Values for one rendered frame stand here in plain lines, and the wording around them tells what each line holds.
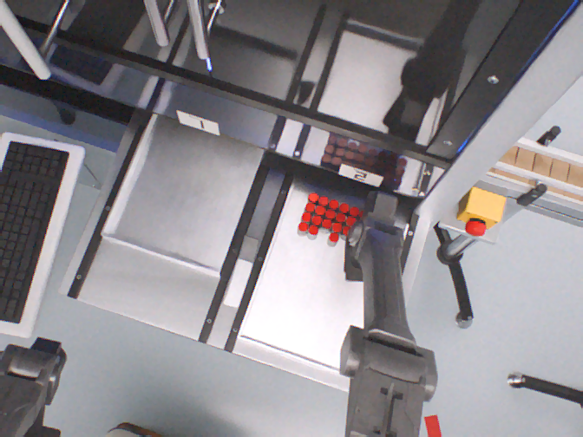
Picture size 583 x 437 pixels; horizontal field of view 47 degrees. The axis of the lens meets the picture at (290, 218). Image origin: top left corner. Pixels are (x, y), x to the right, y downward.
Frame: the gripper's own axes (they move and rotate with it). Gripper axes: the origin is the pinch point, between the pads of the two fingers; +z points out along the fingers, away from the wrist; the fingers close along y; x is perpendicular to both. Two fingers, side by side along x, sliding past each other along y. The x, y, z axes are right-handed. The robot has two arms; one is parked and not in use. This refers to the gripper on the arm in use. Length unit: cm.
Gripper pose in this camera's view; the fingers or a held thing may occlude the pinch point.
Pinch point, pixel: (357, 264)
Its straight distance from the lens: 138.1
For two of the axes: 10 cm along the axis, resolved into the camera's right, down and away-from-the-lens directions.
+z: -0.3, 2.5, 9.7
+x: -10.0, -0.7, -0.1
